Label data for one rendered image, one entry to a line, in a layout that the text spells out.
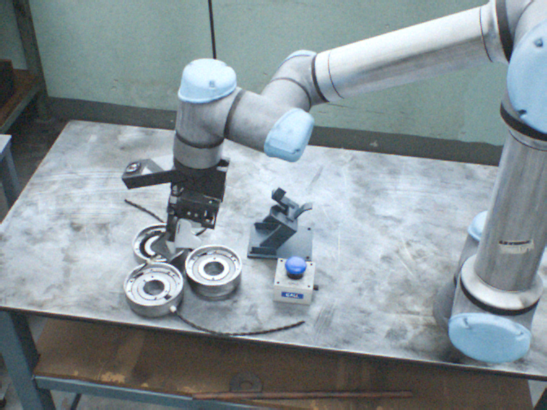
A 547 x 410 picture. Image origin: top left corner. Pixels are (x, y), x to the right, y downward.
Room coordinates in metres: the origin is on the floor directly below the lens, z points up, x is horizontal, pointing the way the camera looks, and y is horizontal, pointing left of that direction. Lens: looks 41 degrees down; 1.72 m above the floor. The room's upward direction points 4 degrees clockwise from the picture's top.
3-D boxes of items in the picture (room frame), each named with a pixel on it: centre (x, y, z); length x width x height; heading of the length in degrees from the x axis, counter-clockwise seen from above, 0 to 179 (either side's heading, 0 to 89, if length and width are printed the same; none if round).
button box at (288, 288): (0.82, -0.05, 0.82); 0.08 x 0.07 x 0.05; 85
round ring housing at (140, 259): (0.89, 0.22, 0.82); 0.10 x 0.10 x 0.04
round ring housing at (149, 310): (0.78, 0.21, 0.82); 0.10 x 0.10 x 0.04
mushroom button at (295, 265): (0.83, -0.04, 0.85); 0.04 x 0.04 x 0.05
